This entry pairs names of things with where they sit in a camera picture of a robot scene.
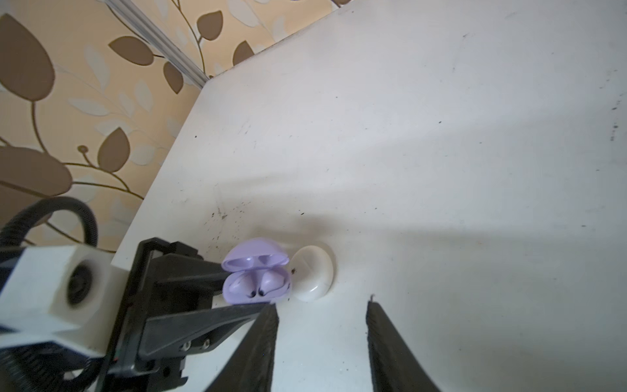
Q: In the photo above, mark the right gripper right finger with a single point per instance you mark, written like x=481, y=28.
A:
x=393, y=365

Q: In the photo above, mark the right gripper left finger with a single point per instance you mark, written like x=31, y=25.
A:
x=251, y=367

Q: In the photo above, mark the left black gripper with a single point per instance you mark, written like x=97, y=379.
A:
x=166, y=314

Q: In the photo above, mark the purple earbud charging case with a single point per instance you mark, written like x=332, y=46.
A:
x=255, y=256

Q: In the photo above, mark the white earbud charging case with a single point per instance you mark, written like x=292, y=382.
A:
x=312, y=272

